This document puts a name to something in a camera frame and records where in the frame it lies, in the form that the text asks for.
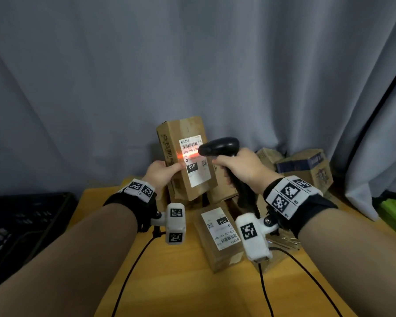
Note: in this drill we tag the person's right hand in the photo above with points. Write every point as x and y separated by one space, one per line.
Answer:
250 168

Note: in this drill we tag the person's left hand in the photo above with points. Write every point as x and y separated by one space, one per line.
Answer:
156 176

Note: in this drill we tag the black barcode scanner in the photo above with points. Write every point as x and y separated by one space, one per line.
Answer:
219 145

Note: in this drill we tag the pile of unsorted cardboard parcels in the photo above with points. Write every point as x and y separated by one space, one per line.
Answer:
316 174

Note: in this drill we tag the black plastic crate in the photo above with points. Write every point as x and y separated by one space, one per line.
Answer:
19 221

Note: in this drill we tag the person's left forearm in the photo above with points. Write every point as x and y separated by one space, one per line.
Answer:
59 260

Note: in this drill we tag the person's right forearm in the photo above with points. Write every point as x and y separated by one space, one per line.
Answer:
356 260

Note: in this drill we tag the black wristband with marker tags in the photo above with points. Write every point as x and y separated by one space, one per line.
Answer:
313 211
132 203

